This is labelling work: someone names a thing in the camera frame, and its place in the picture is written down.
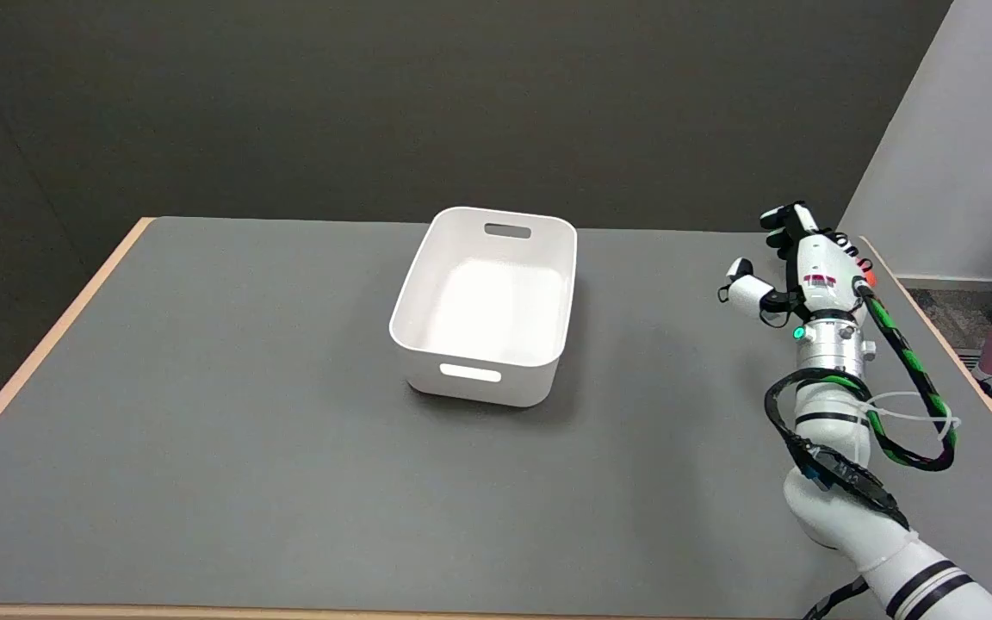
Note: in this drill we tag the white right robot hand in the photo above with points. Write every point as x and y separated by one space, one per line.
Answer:
823 267

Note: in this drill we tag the white zip tie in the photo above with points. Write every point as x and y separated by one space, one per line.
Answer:
948 422

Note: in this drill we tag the white plastic storage bin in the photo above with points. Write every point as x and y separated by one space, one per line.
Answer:
496 301

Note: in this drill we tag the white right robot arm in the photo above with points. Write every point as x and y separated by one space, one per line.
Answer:
836 405

